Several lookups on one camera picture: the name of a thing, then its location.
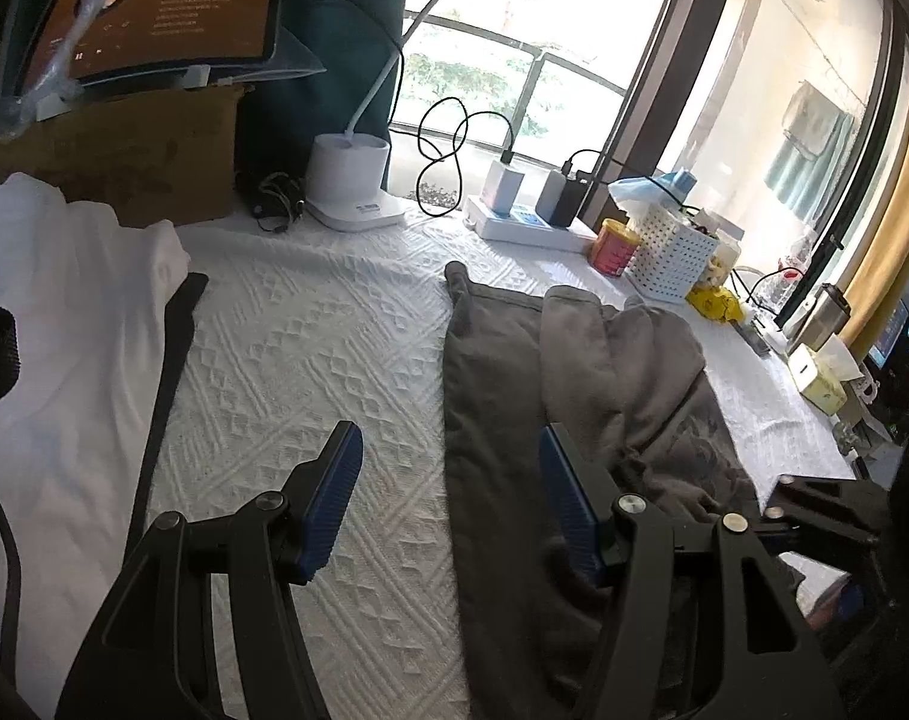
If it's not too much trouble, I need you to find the hanging blue striped towel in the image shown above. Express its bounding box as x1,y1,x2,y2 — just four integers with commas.
763,82,856,222

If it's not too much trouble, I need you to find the teal curtain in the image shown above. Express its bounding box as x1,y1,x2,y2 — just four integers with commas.
236,0,418,200

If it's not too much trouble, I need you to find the twisted clear plastic wrap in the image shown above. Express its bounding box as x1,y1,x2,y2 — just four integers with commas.
0,0,163,140

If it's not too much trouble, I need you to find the black charger cable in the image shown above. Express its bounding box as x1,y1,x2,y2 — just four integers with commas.
416,97,517,220
563,148,628,179

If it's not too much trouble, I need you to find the black strap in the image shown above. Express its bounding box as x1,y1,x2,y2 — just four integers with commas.
120,272,209,563

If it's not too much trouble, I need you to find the white textured tablecloth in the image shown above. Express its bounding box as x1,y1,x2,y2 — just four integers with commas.
146,191,856,720

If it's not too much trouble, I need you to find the bag of blue face masks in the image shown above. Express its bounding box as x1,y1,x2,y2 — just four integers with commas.
608,169,699,211

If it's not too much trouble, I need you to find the yellow curtain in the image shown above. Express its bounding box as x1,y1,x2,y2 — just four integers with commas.
836,37,909,350

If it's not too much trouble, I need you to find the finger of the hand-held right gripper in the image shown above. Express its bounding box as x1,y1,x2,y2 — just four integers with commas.
773,474,890,520
758,506,879,552

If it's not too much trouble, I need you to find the black earphone bundle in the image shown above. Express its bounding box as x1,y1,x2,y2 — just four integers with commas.
236,171,305,235

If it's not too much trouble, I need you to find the white charger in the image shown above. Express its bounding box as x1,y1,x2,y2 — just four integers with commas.
484,161,526,217

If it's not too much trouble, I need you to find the steel thermos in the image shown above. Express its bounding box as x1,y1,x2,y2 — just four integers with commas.
784,283,853,353

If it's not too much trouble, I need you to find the grey garment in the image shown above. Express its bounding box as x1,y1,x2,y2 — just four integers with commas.
443,261,808,720

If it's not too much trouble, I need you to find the dark window frame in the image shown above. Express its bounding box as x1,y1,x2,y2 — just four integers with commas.
581,0,748,218

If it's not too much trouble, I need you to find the grey charger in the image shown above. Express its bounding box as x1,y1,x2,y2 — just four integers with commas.
535,169,592,230

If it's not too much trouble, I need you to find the tablet with orange screen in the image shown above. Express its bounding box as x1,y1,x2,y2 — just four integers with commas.
19,0,290,87

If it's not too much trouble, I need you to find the pale yellow tissue box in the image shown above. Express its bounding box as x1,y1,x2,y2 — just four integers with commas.
788,337,853,413

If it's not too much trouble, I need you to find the white garment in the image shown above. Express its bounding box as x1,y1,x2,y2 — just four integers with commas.
0,172,193,720

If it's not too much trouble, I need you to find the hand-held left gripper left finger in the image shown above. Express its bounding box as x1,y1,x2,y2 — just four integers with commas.
55,420,365,720

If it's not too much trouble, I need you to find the white power strip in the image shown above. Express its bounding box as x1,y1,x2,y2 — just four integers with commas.
463,195,601,254

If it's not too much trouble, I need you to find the cardboard box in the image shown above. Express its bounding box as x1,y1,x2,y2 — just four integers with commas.
0,82,245,230

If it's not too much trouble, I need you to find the balcony railing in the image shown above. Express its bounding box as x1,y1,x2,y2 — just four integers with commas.
390,11,628,166

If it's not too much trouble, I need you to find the yellow packet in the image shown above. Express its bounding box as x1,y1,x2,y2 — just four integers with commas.
686,285,748,323

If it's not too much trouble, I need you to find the white perforated basket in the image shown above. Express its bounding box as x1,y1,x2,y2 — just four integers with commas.
623,199,725,305

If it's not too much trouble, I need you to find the white desk lamp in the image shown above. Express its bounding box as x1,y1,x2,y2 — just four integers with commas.
306,0,564,232

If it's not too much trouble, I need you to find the red and yellow can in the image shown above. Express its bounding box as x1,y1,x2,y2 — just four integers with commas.
589,219,643,275

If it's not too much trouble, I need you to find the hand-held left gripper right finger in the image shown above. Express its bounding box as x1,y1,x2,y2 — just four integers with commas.
538,424,849,720

